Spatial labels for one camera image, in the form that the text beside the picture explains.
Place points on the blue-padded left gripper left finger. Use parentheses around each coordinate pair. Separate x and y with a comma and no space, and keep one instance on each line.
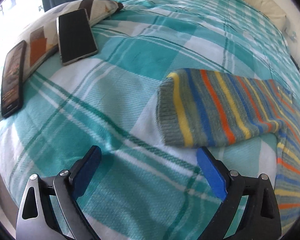
(36,216)

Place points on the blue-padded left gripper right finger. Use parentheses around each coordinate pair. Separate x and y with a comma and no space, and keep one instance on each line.
(260,219)

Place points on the striped multicolour knitted sweater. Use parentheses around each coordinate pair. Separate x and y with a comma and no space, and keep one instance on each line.
(199,107)

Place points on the teal white plaid blanket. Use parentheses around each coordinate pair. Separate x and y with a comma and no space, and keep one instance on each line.
(143,189)

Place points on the dark smartphone lit screen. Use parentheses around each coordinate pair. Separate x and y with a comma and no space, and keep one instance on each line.
(12,80)

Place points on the black smartphone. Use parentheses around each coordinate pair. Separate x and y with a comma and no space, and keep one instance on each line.
(75,38)

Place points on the patterned grey white pillow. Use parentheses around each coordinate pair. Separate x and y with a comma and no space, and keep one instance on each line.
(45,35)

